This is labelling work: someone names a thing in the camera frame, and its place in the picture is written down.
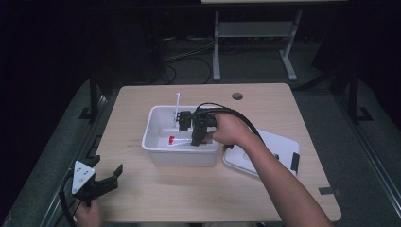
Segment white red ointment tube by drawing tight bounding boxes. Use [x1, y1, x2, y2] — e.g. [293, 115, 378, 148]
[167, 135, 210, 147]

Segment person's right hand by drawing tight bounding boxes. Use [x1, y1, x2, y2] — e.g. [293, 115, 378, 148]
[202, 113, 258, 151]

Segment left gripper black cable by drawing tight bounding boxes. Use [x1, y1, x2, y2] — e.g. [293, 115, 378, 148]
[58, 171, 81, 227]

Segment white box lid black latches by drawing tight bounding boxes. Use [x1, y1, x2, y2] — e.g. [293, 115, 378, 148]
[222, 128, 301, 178]

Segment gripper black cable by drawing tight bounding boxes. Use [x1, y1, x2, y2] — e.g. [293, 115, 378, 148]
[58, 171, 81, 227]
[188, 102, 267, 147]

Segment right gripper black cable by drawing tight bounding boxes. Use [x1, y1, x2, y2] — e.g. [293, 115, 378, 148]
[188, 102, 267, 147]

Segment white plastic storage box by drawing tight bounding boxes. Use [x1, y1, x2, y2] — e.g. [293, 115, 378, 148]
[141, 104, 222, 168]

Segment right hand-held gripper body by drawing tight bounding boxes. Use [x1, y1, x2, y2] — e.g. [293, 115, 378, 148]
[174, 92, 219, 133]

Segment person's left hand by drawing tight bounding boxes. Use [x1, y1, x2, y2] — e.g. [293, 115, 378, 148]
[73, 198, 104, 227]

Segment aluminium floor rail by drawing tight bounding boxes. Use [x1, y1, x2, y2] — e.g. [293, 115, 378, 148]
[39, 94, 110, 227]
[334, 94, 401, 218]

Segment black metal post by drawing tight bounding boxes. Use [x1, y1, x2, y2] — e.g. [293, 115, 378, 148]
[347, 68, 375, 125]
[78, 69, 100, 123]

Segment grey tape strip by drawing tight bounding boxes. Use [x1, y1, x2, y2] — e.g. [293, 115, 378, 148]
[318, 186, 342, 197]

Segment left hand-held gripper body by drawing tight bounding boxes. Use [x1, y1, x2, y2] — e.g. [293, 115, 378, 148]
[71, 160, 106, 208]

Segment grey metal desk frame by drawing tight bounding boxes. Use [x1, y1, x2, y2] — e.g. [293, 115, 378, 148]
[212, 9, 305, 82]

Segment black floor cables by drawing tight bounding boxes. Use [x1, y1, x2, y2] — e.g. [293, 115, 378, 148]
[153, 35, 216, 85]

